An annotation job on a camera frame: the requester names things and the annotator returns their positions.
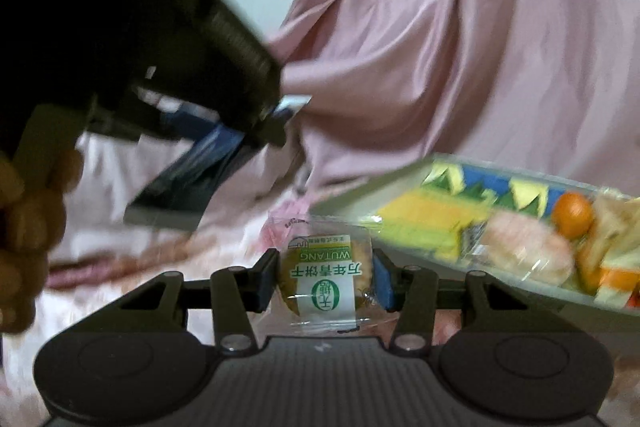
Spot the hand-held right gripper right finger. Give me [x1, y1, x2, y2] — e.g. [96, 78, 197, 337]
[372, 249, 531, 354]

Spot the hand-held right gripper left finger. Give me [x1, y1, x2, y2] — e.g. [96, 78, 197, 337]
[117, 248, 280, 354]

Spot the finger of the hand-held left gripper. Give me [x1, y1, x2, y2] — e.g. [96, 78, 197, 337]
[91, 86, 202, 144]
[244, 108, 289, 148]

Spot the green label biscuit packet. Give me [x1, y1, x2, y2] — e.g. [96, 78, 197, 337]
[270, 214, 387, 339]

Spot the long blue snack packet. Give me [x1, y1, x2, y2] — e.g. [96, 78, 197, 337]
[122, 94, 314, 234]

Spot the grey shallow cardboard box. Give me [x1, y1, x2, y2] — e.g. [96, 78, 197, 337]
[310, 152, 640, 324]

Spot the round rice cracker packet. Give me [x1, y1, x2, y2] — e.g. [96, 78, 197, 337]
[469, 209, 577, 289]

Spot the small orange kumquat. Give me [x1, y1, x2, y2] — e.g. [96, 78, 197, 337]
[552, 191, 596, 239]

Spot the yellow cake packet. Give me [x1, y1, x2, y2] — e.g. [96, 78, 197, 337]
[575, 194, 640, 309]

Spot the person's left hand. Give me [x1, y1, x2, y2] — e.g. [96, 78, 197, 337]
[0, 148, 86, 334]

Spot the floral bed sheet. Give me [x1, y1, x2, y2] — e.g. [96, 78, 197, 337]
[0, 132, 640, 410]

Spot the blue yellow patterned box liner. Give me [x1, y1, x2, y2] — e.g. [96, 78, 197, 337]
[424, 159, 603, 219]

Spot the pink satin sheet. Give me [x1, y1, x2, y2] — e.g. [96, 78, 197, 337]
[269, 0, 640, 200]

